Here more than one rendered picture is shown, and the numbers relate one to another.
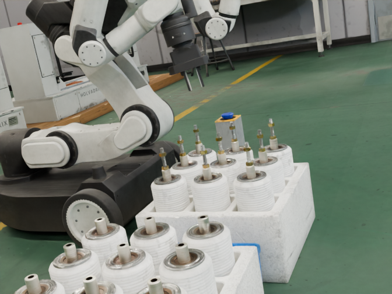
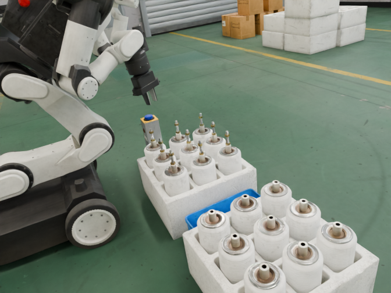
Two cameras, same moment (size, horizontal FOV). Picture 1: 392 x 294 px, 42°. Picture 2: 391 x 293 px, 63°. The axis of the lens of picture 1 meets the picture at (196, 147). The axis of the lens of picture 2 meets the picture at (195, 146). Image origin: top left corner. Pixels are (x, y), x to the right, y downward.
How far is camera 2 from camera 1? 0.97 m
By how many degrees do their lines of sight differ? 45
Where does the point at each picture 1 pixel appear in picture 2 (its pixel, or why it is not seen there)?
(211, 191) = (212, 167)
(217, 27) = not seen: hidden behind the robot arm
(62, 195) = (52, 216)
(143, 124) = (106, 137)
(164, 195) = (182, 181)
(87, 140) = (43, 164)
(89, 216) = (93, 221)
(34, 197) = (18, 229)
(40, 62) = not seen: outside the picture
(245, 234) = (238, 185)
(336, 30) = not seen: hidden behind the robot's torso
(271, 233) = (252, 179)
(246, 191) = (234, 160)
